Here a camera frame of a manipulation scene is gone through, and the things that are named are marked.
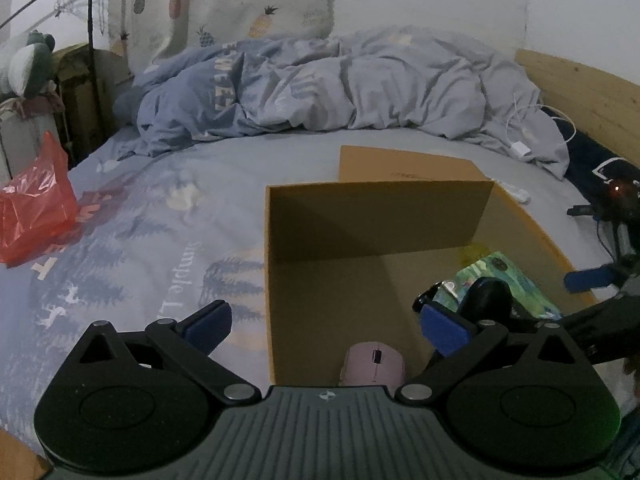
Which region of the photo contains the black metal clothes rack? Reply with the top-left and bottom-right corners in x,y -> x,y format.
0,0 -> 110,171

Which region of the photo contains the blue grey duvet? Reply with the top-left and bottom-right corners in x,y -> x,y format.
114,25 -> 572,179

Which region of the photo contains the black rounded object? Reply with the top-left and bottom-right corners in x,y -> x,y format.
457,277 -> 514,333

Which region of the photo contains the dark navy pillow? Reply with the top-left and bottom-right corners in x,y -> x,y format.
542,105 -> 640,211

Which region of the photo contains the white charger cable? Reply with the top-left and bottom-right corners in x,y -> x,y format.
504,91 -> 577,160

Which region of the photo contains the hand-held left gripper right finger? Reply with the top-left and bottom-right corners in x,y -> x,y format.
397,304 -> 577,405

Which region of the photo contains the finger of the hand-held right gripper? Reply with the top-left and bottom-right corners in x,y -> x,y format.
559,264 -> 640,367
566,203 -> 608,222

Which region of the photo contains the pink computer mouse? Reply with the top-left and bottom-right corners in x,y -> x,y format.
339,341 -> 407,387

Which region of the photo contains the grey green plush toy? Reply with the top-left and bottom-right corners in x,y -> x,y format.
0,30 -> 57,99

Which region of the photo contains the wooden headboard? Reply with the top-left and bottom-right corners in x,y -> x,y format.
515,49 -> 640,170

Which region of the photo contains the green colourful packet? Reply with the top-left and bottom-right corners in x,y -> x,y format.
432,251 -> 563,322

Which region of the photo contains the red plastic bag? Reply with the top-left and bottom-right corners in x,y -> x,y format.
0,131 -> 79,267

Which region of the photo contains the white storage box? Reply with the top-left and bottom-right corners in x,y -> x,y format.
0,97 -> 67,182

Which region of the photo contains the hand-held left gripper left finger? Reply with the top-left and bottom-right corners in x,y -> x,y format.
77,300 -> 262,404

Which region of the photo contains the small white object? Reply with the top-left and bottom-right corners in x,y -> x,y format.
500,183 -> 531,205

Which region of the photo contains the brown cardboard box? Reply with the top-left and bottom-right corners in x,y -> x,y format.
264,145 -> 599,387

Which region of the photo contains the pineapple print curtain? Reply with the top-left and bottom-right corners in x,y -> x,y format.
107,0 -> 335,77

